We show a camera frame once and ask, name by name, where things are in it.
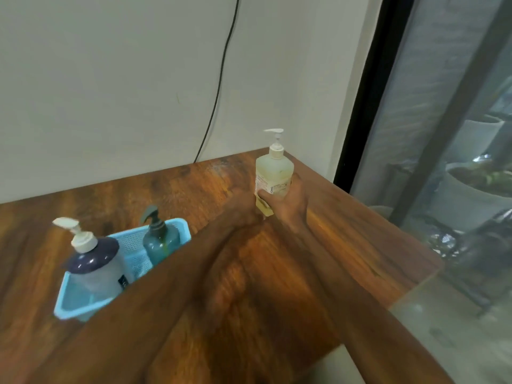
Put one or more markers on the person's right hand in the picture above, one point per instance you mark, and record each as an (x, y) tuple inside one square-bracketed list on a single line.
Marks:
[(290, 205)]

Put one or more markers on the person's left hand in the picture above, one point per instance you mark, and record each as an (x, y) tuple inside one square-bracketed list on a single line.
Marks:
[(240, 209)]

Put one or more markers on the person's right fingers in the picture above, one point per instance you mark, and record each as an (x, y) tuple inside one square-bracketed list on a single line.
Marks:
[(267, 195)]

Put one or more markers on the yellow pump soap bottle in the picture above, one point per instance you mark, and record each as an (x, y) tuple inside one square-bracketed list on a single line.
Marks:
[(273, 171)]

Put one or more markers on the person's left forearm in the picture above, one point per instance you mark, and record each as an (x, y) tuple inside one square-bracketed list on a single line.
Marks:
[(140, 307)]

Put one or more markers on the person's right forearm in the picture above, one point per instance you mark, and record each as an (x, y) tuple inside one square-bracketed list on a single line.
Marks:
[(360, 307)]

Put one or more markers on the teal pump bottle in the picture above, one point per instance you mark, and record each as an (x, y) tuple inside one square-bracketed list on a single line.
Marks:
[(159, 239)]

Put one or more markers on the light blue plastic basket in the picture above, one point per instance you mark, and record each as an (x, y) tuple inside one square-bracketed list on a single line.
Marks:
[(132, 255)]

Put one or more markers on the dark blue pump bottle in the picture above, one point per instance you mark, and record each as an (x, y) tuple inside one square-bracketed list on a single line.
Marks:
[(94, 259)]

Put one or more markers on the white plant pot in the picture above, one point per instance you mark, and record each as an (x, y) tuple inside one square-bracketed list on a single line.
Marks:
[(472, 195)]

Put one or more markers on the black window frame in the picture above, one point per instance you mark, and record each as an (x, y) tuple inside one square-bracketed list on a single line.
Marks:
[(400, 115)]

